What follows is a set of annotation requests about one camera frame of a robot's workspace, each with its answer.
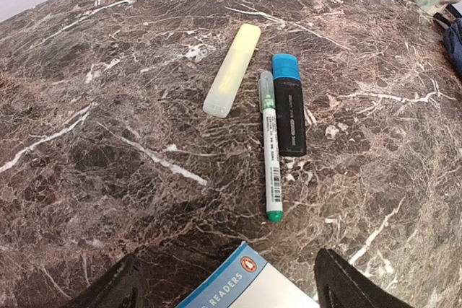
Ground navy blue student backpack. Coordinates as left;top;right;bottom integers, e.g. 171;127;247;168
433;12;461;79

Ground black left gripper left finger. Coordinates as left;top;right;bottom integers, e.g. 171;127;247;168
66;254;145;307

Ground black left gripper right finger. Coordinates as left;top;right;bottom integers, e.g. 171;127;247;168
314;248;411;308

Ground blue capped black marker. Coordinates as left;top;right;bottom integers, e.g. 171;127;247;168
272;53;307;157

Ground blue white reader book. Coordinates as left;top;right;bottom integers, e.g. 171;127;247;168
178;242;319;308

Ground yellow highlighter pen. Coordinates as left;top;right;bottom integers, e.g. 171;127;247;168
203;24;261;118

